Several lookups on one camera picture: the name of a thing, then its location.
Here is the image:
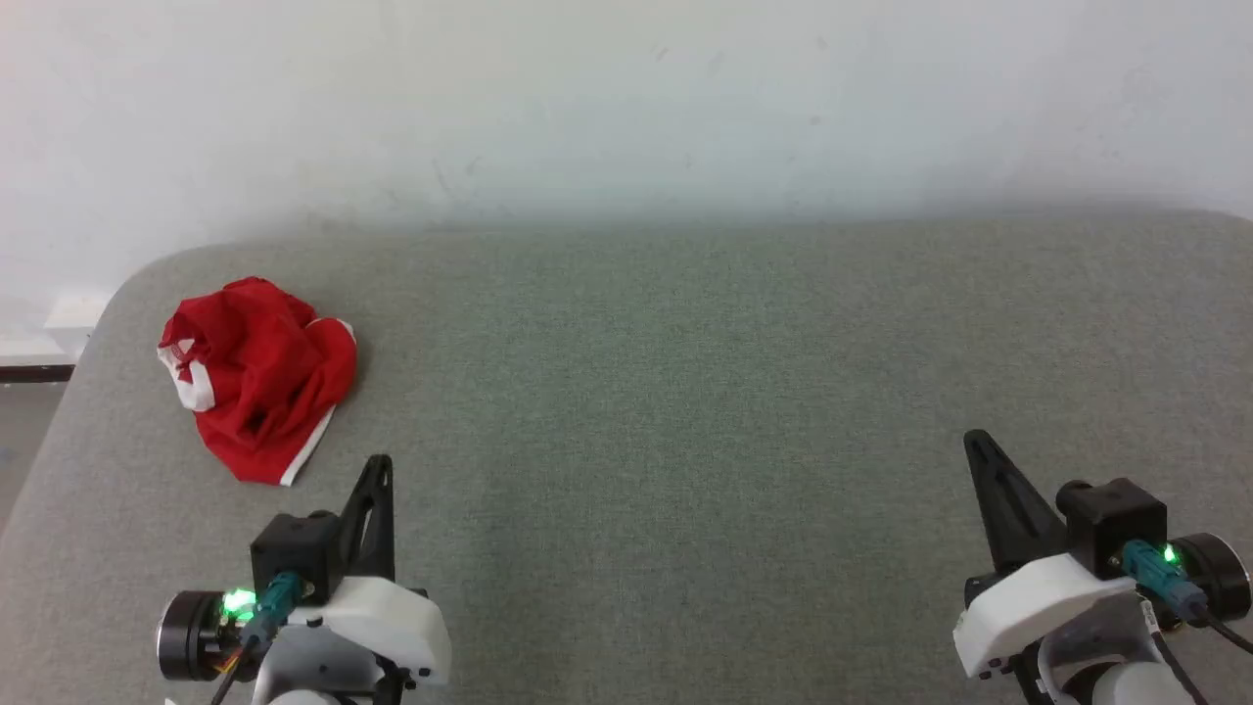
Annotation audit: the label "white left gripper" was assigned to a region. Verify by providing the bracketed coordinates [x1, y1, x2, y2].
[286, 454, 454, 686]

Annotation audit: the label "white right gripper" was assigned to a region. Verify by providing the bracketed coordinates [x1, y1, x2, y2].
[952, 429, 1144, 680]

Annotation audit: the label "red shorts with white stripe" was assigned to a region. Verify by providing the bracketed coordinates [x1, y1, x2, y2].
[157, 277, 358, 488]

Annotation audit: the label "grey fabric sofa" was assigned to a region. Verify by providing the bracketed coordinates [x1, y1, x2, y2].
[0, 210, 1253, 705]

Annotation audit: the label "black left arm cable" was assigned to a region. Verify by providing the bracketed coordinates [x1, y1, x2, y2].
[209, 572, 305, 705]

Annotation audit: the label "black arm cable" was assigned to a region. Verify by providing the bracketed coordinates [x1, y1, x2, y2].
[209, 572, 305, 705]
[1120, 540, 1253, 705]

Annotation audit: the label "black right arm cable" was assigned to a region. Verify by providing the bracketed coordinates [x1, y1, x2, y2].
[1120, 540, 1253, 705]

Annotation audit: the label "white wall box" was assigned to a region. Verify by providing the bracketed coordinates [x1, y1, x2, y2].
[43, 292, 115, 361]

